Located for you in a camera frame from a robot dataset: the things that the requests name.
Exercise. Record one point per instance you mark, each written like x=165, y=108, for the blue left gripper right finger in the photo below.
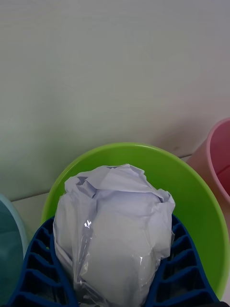
x=184, y=271

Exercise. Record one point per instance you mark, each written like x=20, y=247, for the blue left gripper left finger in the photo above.
x=40, y=268

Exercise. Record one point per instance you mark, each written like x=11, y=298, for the white paper ball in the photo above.
x=112, y=227

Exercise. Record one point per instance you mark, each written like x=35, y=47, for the pale blue plastic bin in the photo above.
x=10, y=239

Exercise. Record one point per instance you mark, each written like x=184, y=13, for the green plastic bin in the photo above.
x=196, y=216

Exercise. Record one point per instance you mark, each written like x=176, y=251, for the pink plastic bin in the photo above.
x=218, y=156

